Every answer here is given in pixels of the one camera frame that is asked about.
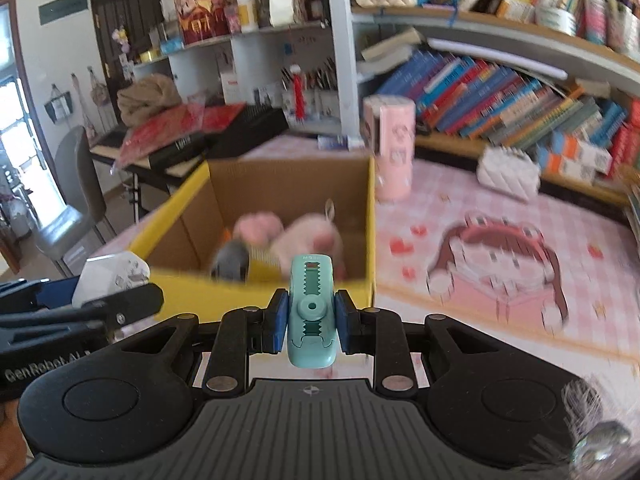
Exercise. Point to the white jar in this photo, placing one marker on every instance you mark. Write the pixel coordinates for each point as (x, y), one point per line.
(246, 12)

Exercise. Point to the red printed gift box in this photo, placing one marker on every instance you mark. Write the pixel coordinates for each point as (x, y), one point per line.
(200, 12)

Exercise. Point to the yellow printed tape roll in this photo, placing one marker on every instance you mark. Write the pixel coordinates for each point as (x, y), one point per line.
(260, 262)

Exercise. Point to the white cup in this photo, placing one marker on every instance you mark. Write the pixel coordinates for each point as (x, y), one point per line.
(555, 21)

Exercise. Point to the grey chair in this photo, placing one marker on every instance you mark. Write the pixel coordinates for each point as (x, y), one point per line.
(75, 185)

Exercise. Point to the white shelf unit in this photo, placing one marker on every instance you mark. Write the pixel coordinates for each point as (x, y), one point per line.
(345, 60)

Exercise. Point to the teal correction tape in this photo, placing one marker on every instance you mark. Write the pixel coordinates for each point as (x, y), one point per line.
(311, 330)

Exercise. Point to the dark wooden door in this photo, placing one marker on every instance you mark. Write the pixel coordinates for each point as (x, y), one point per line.
(125, 35)

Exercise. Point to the hanging tote bag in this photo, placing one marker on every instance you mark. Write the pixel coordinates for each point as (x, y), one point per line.
(59, 105)

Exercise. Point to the red cloth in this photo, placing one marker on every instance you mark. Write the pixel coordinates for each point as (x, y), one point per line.
(165, 130)

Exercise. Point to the red white tube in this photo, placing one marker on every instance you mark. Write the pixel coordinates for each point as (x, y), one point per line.
(298, 92)

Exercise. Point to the black side table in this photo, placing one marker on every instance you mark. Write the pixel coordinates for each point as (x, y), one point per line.
(150, 165)

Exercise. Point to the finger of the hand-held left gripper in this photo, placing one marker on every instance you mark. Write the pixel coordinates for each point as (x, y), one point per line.
(135, 302)
(35, 295)

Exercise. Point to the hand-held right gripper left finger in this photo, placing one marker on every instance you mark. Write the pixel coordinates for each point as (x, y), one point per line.
(277, 322)

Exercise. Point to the yellow cardboard box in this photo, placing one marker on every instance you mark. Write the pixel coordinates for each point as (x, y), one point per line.
(192, 200)

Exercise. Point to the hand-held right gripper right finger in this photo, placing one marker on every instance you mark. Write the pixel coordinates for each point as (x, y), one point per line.
(344, 322)

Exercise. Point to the pink plush pendant toy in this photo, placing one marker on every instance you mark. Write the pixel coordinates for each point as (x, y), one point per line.
(310, 237)

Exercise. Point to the orange white book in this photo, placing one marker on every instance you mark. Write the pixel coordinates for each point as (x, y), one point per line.
(552, 162)
(595, 157)

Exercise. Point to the black box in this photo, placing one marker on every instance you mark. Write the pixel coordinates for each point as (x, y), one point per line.
(250, 130)

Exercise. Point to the fluffy bead charm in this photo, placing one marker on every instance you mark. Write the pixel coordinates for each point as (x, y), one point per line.
(595, 437)

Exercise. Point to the beige knit cloth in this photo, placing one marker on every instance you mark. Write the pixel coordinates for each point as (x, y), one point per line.
(147, 100)

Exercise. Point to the pink sticker tumbler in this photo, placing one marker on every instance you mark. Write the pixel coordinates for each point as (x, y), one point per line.
(392, 150)

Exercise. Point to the row of colourful books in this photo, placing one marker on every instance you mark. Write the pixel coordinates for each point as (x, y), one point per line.
(500, 100)

